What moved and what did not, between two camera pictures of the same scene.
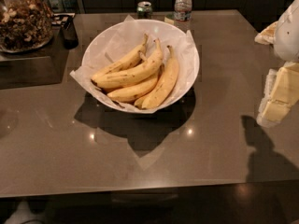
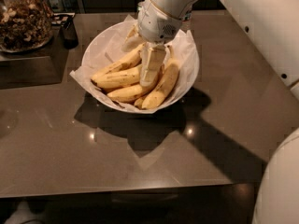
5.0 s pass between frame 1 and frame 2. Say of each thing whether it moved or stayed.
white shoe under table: stayed
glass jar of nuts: stayed
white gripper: moved
